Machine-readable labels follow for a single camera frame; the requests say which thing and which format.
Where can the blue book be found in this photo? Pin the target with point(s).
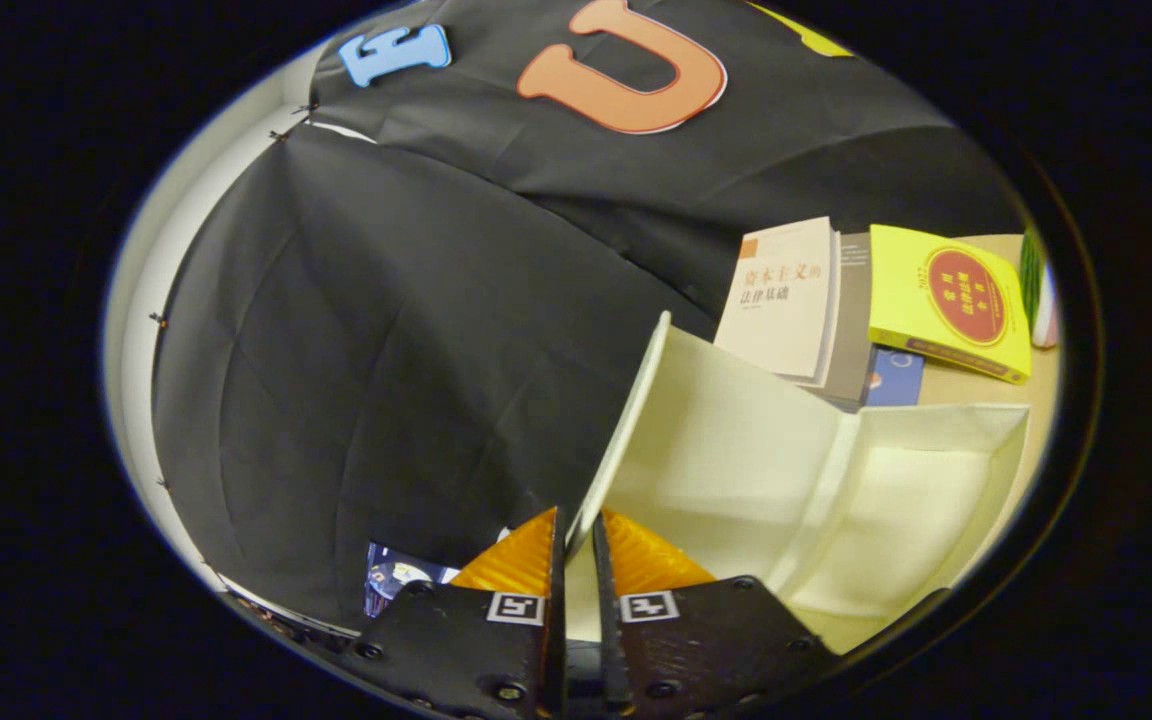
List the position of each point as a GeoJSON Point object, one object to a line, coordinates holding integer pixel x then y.
{"type": "Point", "coordinates": [894, 378]}

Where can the watermelon slice plush toy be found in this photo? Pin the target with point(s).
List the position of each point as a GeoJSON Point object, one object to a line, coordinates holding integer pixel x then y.
{"type": "Point", "coordinates": [1036, 290]}

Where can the yellow book with red circle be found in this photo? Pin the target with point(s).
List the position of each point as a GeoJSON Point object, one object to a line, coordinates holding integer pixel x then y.
{"type": "Point", "coordinates": [946, 300]}

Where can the computer screen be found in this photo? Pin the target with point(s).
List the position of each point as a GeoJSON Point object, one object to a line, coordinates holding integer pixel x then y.
{"type": "Point", "coordinates": [401, 575]}

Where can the beige book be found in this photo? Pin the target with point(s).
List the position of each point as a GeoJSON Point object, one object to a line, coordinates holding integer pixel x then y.
{"type": "Point", "coordinates": [781, 300]}

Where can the grey book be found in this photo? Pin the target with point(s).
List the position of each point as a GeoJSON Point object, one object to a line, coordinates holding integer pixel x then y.
{"type": "Point", "coordinates": [851, 330]}

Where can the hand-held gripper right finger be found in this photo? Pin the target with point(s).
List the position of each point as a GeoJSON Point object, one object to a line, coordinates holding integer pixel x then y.
{"type": "Point", "coordinates": [706, 650]}

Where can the black backdrop cloth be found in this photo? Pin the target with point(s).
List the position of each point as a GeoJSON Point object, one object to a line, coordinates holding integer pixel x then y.
{"type": "Point", "coordinates": [386, 350]}

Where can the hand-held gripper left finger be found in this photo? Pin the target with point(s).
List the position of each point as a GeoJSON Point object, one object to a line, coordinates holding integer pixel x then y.
{"type": "Point", "coordinates": [456, 650]}

